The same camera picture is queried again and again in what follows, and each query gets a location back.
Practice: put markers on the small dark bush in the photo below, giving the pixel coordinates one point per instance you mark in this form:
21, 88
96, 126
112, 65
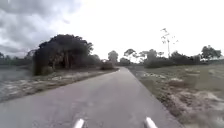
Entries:
107, 65

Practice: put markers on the grey asphalt path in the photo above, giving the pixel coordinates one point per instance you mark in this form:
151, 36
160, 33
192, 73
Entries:
106, 100

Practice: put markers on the large dark tree clump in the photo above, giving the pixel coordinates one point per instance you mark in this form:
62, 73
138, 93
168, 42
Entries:
63, 53

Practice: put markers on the row of distant trees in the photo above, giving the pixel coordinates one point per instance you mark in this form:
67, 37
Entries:
166, 59

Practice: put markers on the tall bare tree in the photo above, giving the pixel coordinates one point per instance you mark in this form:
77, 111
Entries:
168, 41

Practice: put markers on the robot's own part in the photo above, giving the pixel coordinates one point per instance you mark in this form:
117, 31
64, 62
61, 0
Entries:
150, 122
78, 123

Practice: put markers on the sandy grass verge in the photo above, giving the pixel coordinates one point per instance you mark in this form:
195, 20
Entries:
43, 81

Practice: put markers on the dry grass field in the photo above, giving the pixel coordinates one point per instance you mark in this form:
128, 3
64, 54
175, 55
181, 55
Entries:
186, 90

